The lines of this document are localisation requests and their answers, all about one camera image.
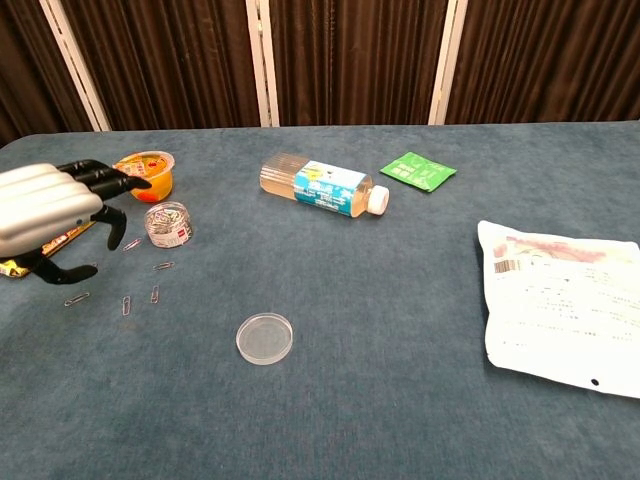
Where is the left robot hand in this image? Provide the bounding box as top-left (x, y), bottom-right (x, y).
top-left (0, 159), bottom-right (153, 286)

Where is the yellow snack box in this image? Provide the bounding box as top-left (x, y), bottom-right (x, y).
top-left (0, 221), bottom-right (97, 279)

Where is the orange jelly cup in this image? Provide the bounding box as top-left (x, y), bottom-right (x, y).
top-left (113, 149), bottom-right (176, 204)

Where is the clear paperclip container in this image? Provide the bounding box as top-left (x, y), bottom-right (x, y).
top-left (144, 201), bottom-right (194, 248)

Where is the dark brown curtain panel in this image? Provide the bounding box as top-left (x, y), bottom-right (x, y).
top-left (0, 0), bottom-right (96, 146)
top-left (269, 0), bottom-right (449, 127)
top-left (59, 0), bottom-right (261, 130)
top-left (444, 0), bottom-right (640, 125)

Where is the clear round lid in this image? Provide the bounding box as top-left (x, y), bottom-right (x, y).
top-left (235, 312), bottom-right (295, 366)

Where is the clear drink bottle blue label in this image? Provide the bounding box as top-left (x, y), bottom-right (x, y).
top-left (259, 152), bottom-right (391, 219)

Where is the blue felt table cover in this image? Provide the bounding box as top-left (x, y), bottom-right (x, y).
top-left (0, 122), bottom-right (640, 480)

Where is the green sachet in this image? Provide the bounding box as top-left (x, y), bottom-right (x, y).
top-left (379, 151), bottom-right (458, 194)

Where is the white plastic bag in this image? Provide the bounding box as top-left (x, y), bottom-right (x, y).
top-left (476, 219), bottom-right (640, 400)

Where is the white frame post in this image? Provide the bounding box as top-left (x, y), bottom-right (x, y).
top-left (244, 0), bottom-right (280, 128)
top-left (38, 0), bottom-right (111, 132)
top-left (427, 0), bottom-right (469, 126)

